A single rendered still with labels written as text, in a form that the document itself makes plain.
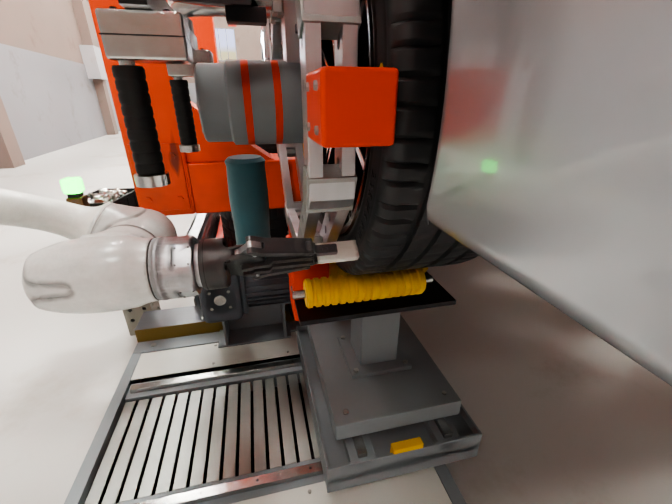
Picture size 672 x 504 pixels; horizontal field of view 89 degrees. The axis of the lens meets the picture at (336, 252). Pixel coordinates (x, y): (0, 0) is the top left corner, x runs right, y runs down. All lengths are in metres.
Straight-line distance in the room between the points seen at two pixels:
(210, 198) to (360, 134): 0.87
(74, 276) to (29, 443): 0.88
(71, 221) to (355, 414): 0.65
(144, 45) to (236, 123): 0.18
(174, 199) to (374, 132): 0.90
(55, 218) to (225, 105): 0.32
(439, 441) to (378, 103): 0.73
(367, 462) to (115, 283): 0.60
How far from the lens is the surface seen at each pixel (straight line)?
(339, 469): 0.83
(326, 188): 0.44
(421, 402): 0.87
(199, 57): 0.84
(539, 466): 1.15
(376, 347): 0.90
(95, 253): 0.53
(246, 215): 0.80
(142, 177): 0.53
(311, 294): 0.64
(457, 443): 0.91
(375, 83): 0.35
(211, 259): 0.49
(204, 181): 1.16
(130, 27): 0.52
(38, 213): 0.70
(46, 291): 0.55
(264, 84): 0.63
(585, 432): 1.29
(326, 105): 0.34
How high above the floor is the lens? 0.86
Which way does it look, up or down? 24 degrees down
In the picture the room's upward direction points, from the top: straight up
